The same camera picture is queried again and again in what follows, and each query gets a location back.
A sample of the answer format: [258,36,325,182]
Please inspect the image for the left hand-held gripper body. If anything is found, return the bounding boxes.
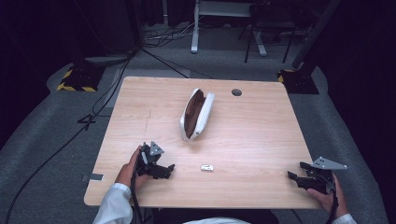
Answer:
[134,141,166,179]

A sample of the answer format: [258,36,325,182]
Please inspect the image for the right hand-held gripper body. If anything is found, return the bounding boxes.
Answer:
[306,156,348,195]

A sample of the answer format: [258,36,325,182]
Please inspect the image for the white pencil case brown lining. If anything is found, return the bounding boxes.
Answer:
[179,88,216,142]

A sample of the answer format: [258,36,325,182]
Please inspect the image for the person's right hand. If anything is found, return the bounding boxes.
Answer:
[306,175,349,219]

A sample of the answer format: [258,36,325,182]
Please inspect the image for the person's left hand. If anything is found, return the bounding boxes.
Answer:
[115,145,151,191]

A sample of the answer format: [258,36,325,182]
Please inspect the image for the grey tape strip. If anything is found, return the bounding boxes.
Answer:
[80,173,105,183]

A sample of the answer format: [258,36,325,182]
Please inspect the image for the person's torso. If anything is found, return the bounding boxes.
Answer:
[151,207,280,224]

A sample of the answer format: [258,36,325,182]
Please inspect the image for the black yellow striped stand base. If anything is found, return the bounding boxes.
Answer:
[56,63,106,93]
[277,68,320,95]

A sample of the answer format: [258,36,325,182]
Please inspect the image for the slanted dark metal pole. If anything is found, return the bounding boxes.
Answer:
[291,0,342,70]

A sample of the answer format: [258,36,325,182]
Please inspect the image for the dark upright stand column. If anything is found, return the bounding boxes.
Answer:
[72,0,139,65]

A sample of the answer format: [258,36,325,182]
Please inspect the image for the black metal stand legs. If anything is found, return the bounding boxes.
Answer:
[237,3,297,64]

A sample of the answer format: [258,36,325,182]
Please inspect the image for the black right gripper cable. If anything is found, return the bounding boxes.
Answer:
[324,189,340,224]

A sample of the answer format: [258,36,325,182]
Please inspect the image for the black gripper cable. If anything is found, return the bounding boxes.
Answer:
[130,174,145,224]
[324,189,340,224]

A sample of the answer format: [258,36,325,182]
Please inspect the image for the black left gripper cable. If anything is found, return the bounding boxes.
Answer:
[130,174,145,224]

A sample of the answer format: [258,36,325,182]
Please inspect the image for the long black floor cable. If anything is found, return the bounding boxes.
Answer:
[3,54,134,224]

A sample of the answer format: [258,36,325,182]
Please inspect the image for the thin black floor cable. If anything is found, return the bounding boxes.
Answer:
[139,47,217,80]

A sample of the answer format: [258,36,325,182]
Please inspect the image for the bundle of floor cables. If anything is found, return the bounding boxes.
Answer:
[142,21,201,49]

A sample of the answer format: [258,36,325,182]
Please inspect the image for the white desk frame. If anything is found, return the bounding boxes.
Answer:
[190,0,268,58]

